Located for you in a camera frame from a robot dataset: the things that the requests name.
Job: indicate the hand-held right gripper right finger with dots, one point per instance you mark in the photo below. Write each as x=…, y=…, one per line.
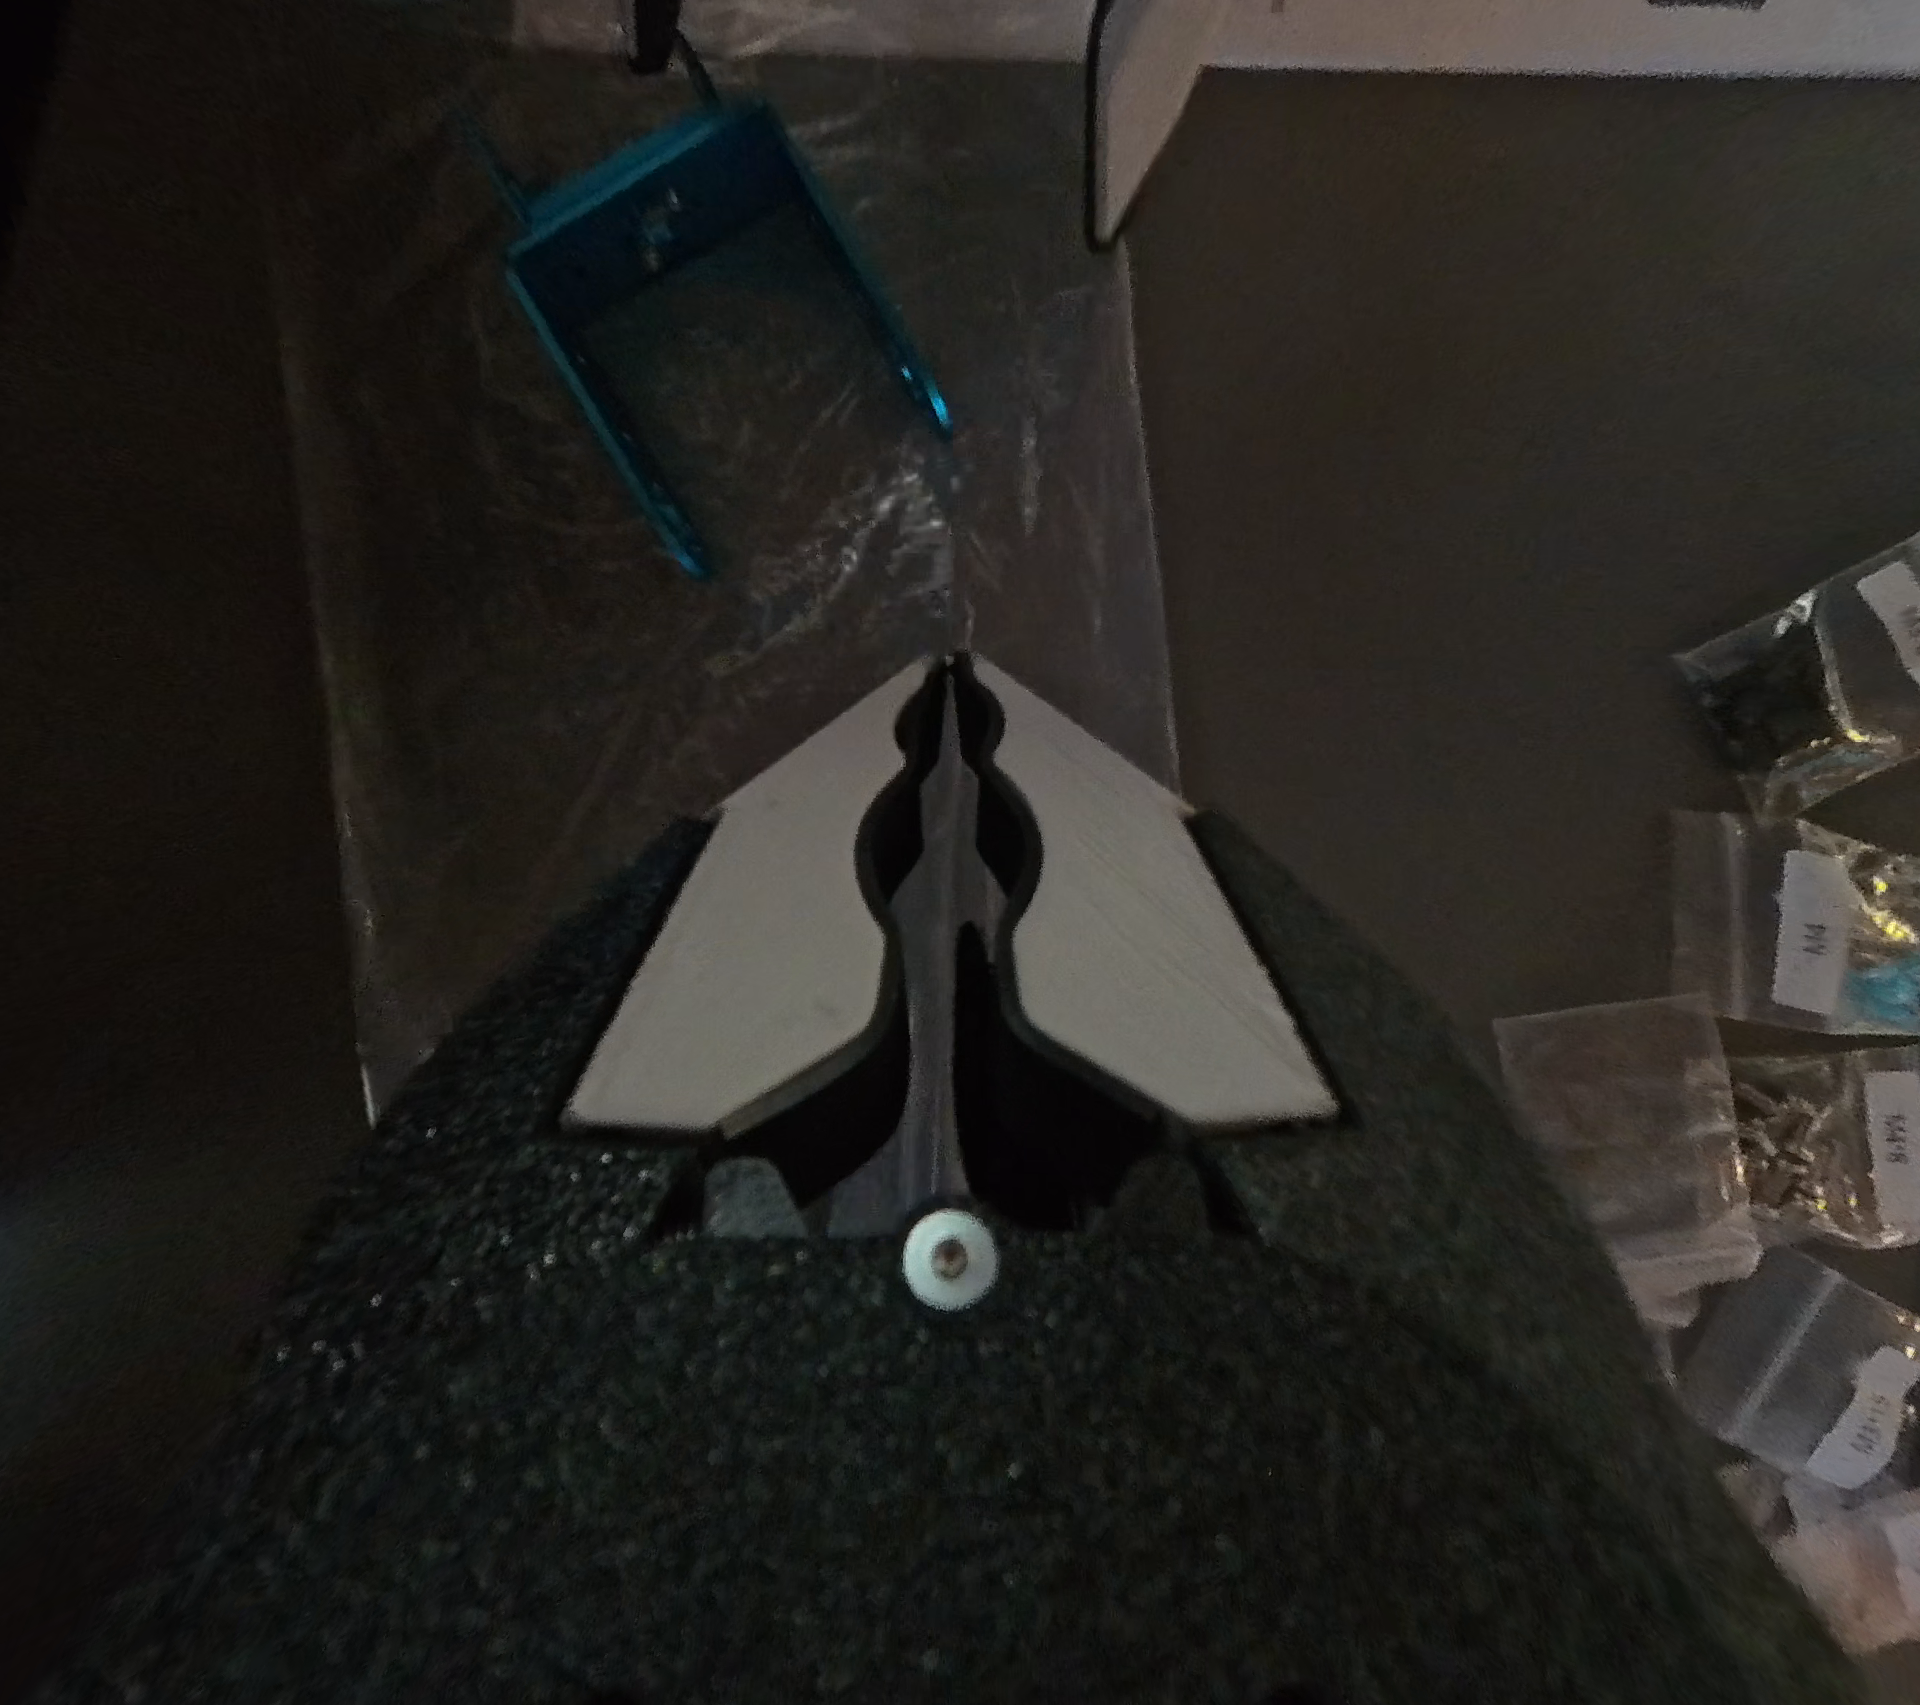
x=1170, y=985

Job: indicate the blue metal U bracket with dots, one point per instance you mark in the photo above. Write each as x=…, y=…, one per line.
x=660, y=222

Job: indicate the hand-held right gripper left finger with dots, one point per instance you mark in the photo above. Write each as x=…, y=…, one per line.
x=721, y=985

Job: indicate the pile of small screw bags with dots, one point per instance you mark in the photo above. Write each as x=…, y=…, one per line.
x=1800, y=1136

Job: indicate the large clear plastic bag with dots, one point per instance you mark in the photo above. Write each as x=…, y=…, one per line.
x=841, y=506

